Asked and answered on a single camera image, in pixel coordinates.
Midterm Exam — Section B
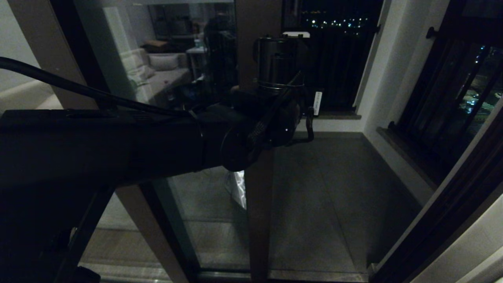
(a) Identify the brown framed fixed glass door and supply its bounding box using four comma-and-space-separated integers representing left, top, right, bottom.
8, 0, 200, 283

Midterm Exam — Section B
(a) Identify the brown framed sliding glass door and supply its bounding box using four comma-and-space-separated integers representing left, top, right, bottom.
75, 0, 284, 283

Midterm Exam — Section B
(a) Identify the short stone balcony sill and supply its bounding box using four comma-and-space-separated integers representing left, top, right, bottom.
376, 127, 449, 192

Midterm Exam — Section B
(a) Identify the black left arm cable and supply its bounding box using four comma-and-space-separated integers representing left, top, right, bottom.
0, 56, 315, 147

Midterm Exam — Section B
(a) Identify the long stone balcony sill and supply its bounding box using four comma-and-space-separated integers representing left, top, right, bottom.
307, 112, 361, 121

